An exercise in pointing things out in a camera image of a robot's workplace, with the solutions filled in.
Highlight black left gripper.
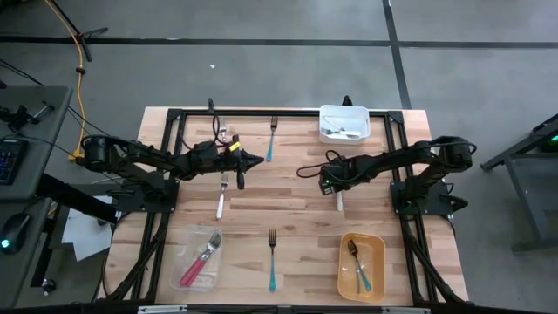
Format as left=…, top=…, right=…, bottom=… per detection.
left=187, top=134, right=266, bottom=191

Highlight teal-handled fork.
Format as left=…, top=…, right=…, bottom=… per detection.
left=268, top=227, right=278, bottom=292
left=346, top=238, right=373, bottom=292
left=265, top=115, right=279, bottom=163

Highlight white plastic bin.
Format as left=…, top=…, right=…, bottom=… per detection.
left=318, top=104, right=371, bottom=145

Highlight orange plastic bin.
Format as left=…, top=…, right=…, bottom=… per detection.
left=337, top=232, right=387, bottom=304

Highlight clear plastic bin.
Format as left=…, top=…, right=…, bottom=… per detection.
left=168, top=224, right=223, bottom=292

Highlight white paper sheets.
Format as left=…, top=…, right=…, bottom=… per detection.
left=60, top=195, right=114, bottom=263

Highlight grey side table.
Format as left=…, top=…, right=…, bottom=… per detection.
left=479, top=113, right=558, bottom=254

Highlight black tripod stand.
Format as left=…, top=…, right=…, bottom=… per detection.
left=43, top=0, right=109, bottom=62

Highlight grey desk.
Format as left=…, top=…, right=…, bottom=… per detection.
left=0, top=85, right=73, bottom=306

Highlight black desk clamp device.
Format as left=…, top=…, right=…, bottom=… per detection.
left=0, top=102, right=56, bottom=130

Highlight black keyboard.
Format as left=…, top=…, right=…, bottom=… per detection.
left=0, top=138, right=25, bottom=187

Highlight black computer mouse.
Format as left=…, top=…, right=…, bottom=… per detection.
left=0, top=213, right=31, bottom=256

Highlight black aluminium table frame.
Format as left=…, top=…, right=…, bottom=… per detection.
left=102, top=107, right=470, bottom=306

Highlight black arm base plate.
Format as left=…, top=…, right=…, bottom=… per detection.
left=111, top=177, right=180, bottom=214
left=390, top=179, right=470, bottom=218

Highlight yellow cable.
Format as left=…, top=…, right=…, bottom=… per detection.
left=43, top=0, right=87, bottom=162

